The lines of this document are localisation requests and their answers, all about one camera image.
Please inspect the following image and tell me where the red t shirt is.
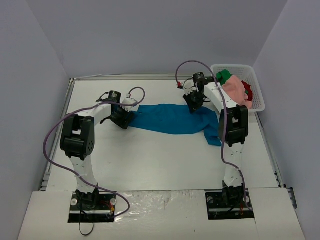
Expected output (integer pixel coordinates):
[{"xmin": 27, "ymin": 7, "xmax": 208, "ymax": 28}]
[{"xmin": 241, "ymin": 80, "xmax": 253, "ymax": 102}]

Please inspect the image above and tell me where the green t shirt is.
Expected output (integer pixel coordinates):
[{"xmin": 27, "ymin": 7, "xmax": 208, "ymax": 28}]
[{"xmin": 215, "ymin": 69, "xmax": 233, "ymax": 86}]

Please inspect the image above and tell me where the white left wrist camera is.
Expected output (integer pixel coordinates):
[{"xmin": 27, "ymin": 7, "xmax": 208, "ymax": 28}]
[{"xmin": 120, "ymin": 97, "xmax": 138, "ymax": 113}]

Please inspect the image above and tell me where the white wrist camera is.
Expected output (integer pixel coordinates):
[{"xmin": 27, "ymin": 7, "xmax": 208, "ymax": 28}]
[
  {"xmin": 120, "ymin": 97, "xmax": 138, "ymax": 113},
  {"xmin": 182, "ymin": 78, "xmax": 197, "ymax": 95}
]

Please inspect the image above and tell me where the blue t shirt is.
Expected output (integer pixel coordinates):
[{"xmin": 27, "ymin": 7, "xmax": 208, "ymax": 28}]
[{"xmin": 129, "ymin": 104, "xmax": 222, "ymax": 147}]

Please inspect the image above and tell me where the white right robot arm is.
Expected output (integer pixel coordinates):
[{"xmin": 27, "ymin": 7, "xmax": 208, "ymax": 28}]
[{"xmin": 183, "ymin": 72, "xmax": 249, "ymax": 207}]

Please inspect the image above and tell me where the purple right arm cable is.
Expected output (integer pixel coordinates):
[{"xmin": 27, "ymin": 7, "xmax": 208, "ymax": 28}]
[{"xmin": 175, "ymin": 60, "xmax": 253, "ymax": 210}]

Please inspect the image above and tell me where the white plastic laundry basket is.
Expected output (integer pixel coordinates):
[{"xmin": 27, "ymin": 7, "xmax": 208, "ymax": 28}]
[{"xmin": 211, "ymin": 64, "xmax": 265, "ymax": 113}]

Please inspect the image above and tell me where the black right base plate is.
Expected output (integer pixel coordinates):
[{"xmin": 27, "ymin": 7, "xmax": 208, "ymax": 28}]
[{"xmin": 205, "ymin": 190, "xmax": 255, "ymax": 221}]

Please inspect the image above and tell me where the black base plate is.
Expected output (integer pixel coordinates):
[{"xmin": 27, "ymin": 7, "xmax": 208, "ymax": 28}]
[
  {"xmin": 205, "ymin": 190, "xmax": 255, "ymax": 221},
  {"xmin": 68, "ymin": 192, "xmax": 117, "ymax": 223}
]

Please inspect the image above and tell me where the pink t shirt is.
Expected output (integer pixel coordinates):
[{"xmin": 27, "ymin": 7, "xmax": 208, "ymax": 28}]
[{"xmin": 222, "ymin": 75, "xmax": 253, "ymax": 109}]

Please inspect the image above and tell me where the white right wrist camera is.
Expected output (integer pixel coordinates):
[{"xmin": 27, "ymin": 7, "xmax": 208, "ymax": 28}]
[{"xmin": 182, "ymin": 78, "xmax": 197, "ymax": 95}]

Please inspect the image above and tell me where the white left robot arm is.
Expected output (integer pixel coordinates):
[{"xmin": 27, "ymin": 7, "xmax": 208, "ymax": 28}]
[{"xmin": 60, "ymin": 90, "xmax": 138, "ymax": 209}]

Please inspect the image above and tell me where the thin black cable loop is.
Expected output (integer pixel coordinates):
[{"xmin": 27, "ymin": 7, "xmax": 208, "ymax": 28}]
[{"xmin": 77, "ymin": 209, "xmax": 96, "ymax": 236}]

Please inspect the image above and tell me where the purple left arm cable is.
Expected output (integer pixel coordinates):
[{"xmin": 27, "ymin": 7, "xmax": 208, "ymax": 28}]
[{"xmin": 42, "ymin": 86, "xmax": 147, "ymax": 218}]

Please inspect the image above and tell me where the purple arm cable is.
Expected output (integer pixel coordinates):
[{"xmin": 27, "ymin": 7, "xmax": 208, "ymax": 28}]
[
  {"xmin": 175, "ymin": 60, "xmax": 253, "ymax": 210},
  {"xmin": 42, "ymin": 86, "xmax": 147, "ymax": 218}
]

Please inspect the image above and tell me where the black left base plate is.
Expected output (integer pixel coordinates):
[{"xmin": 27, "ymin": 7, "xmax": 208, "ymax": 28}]
[{"xmin": 68, "ymin": 192, "xmax": 117, "ymax": 223}]

